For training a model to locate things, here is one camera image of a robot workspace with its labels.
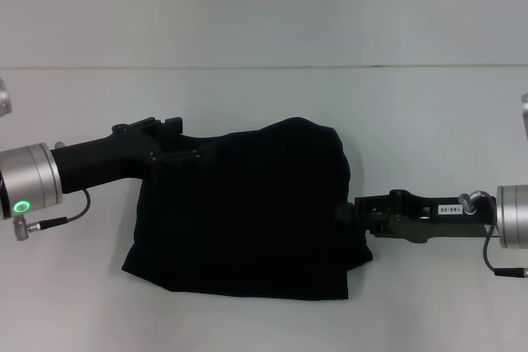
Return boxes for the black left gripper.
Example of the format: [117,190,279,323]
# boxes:
[50,116,216,195]

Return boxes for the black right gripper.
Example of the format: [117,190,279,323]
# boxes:
[335,188,501,245]

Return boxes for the black T-shirt with FREE print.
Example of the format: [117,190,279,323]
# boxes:
[121,116,375,302]

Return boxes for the left arm cable with plugs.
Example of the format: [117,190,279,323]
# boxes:
[14,140,92,242]

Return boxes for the arm cable with plugs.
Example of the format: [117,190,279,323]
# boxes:
[459,190,528,279]
[14,140,92,242]

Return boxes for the right arm cable with plugs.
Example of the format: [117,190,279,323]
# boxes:
[459,190,528,279]

